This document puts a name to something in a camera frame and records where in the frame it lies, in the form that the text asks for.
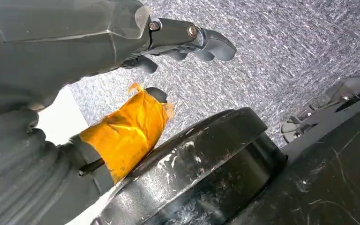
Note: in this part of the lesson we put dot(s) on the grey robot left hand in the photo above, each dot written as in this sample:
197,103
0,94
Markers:
59,40

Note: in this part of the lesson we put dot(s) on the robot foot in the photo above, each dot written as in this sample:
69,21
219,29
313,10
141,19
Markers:
323,104

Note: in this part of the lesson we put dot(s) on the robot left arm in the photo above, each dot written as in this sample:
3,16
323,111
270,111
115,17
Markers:
12,186

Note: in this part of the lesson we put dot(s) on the black robot leg joint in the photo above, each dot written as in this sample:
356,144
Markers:
183,170

